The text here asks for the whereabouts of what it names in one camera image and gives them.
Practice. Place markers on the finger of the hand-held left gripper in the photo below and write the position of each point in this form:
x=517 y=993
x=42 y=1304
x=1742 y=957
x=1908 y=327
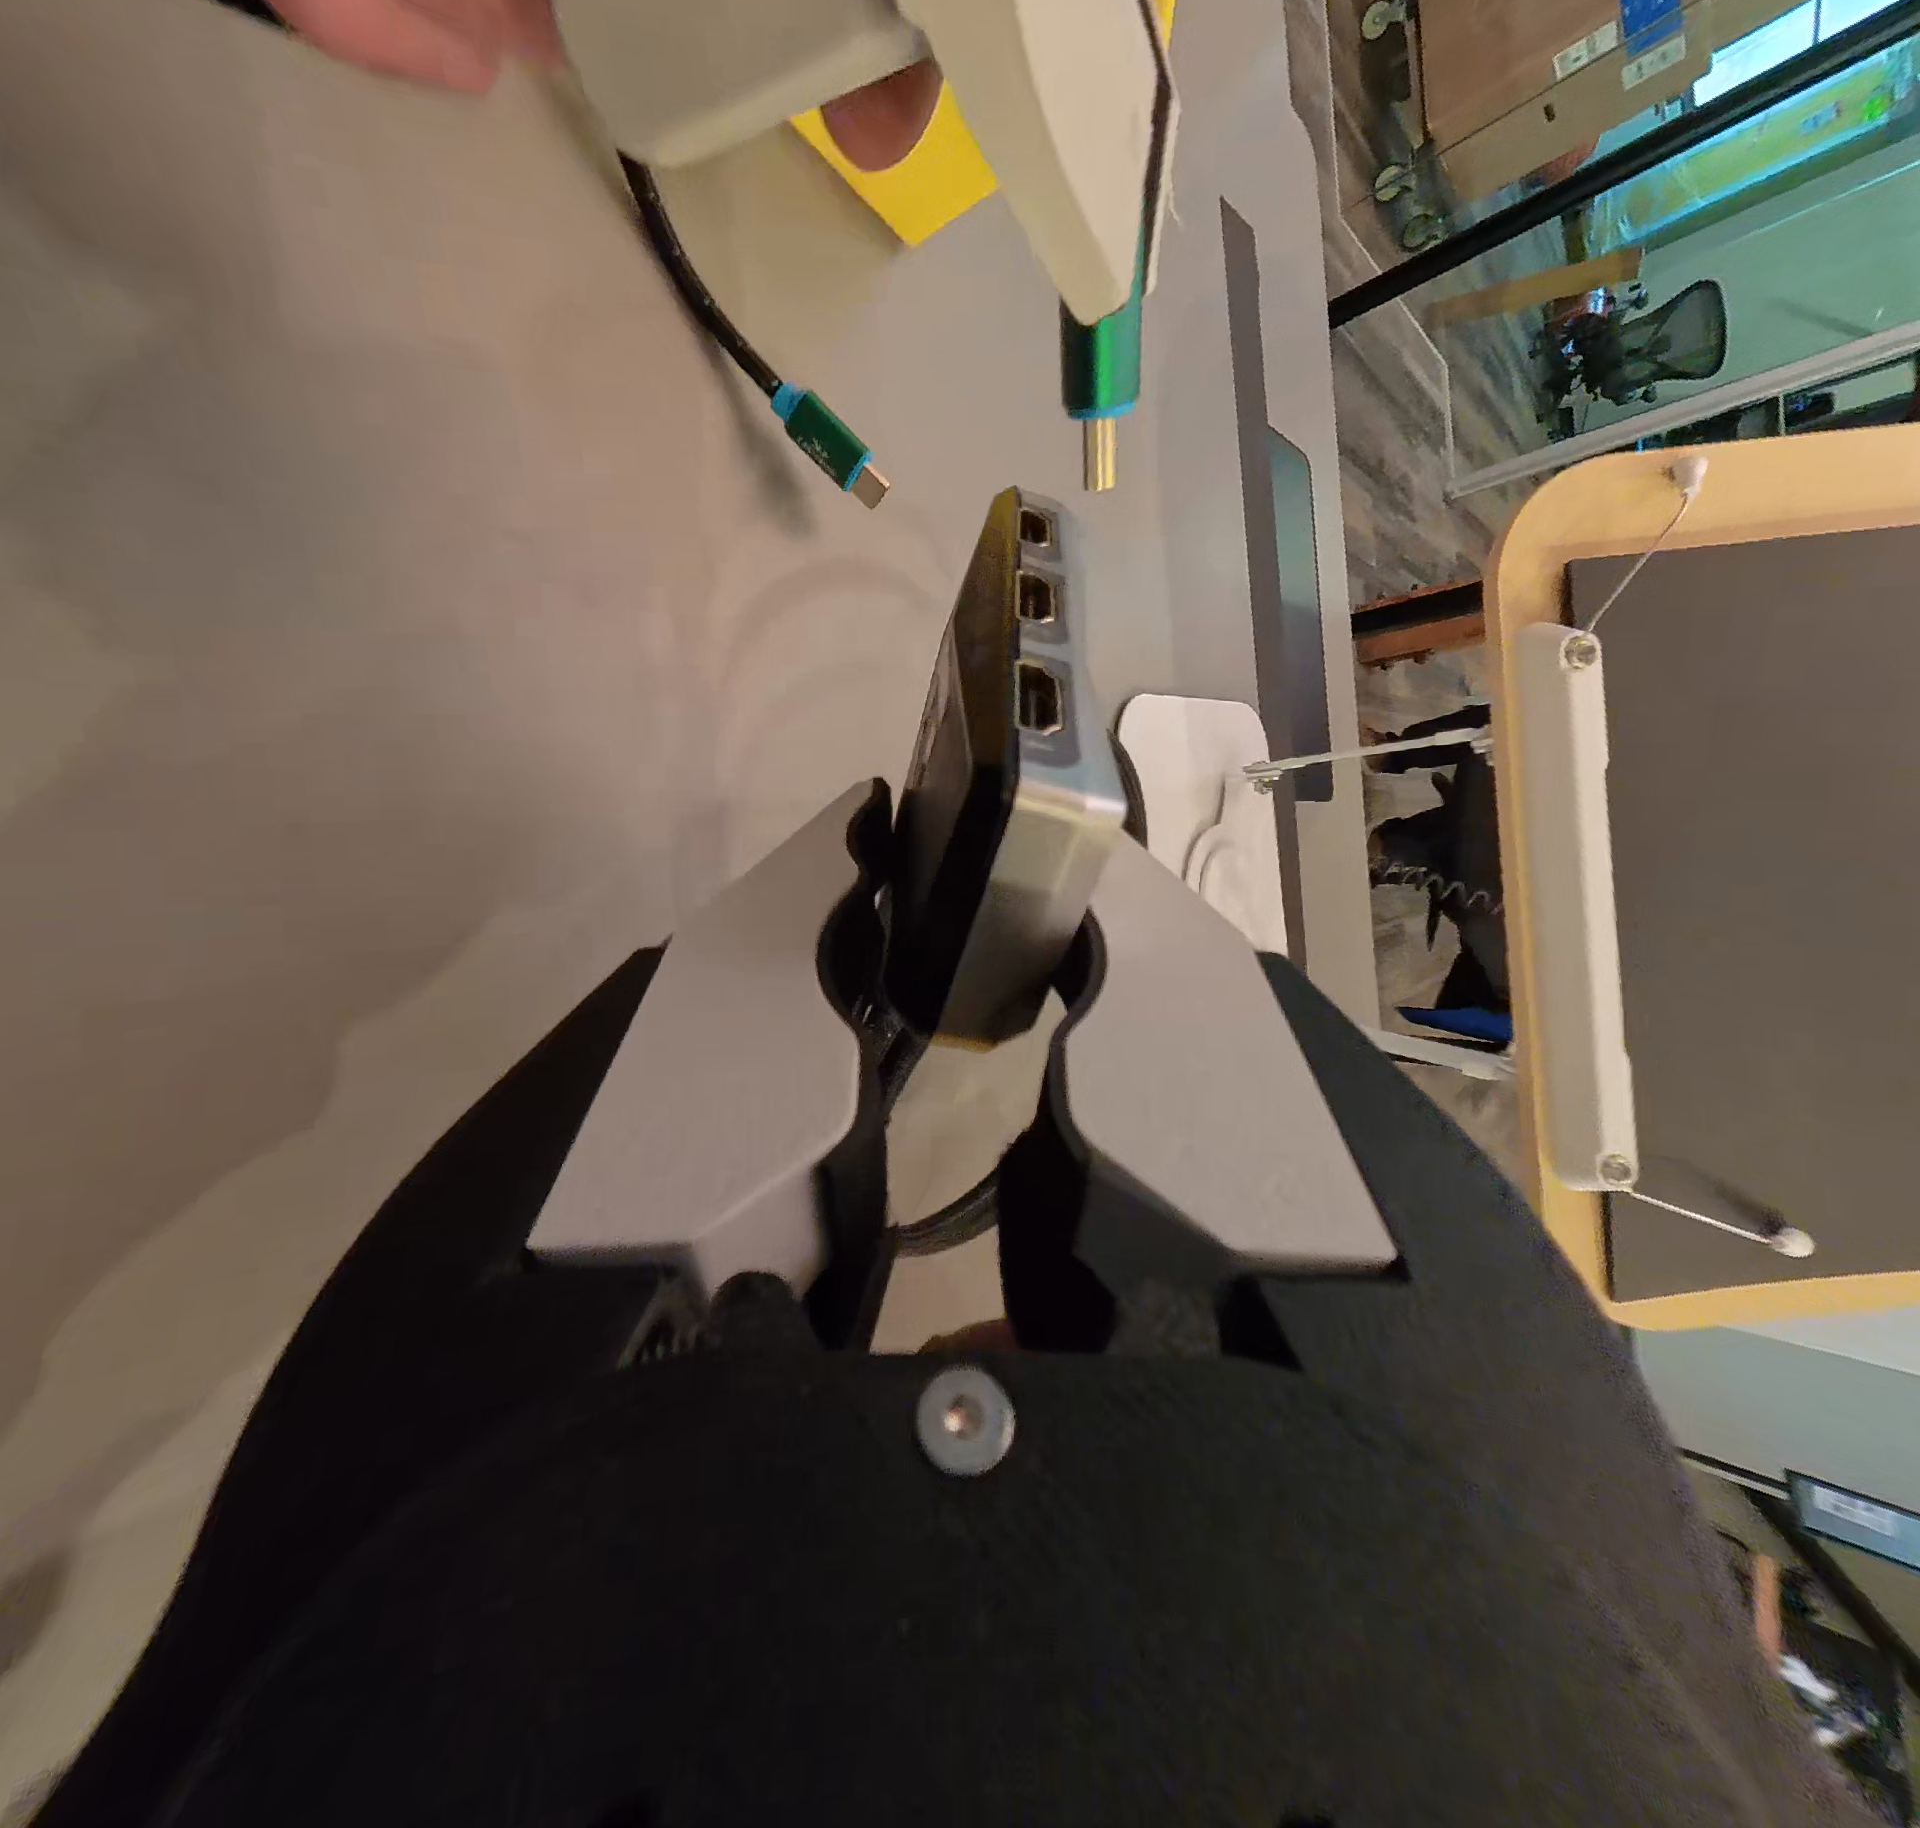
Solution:
x=1036 y=60

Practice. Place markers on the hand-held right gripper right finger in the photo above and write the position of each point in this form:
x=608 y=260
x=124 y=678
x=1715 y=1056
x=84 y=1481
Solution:
x=1231 y=1109

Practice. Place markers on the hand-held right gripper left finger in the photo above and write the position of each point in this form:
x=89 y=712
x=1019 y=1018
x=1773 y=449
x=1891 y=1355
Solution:
x=690 y=1109

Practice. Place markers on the yellow plastic bin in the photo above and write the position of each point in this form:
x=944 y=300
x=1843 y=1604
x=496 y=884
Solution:
x=900 y=203

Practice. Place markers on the dark monitor with wooden back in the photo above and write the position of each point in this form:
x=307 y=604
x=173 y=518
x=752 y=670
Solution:
x=1771 y=899

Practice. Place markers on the brown cardboard box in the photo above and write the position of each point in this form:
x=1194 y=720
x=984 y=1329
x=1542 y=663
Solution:
x=1530 y=29

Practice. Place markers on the black boom pole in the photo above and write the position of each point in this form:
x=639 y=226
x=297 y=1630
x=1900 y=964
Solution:
x=1620 y=180

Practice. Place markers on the black mesh swivel chair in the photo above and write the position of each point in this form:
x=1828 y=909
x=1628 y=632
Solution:
x=1650 y=344

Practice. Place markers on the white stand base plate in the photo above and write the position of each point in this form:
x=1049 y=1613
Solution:
x=1185 y=779

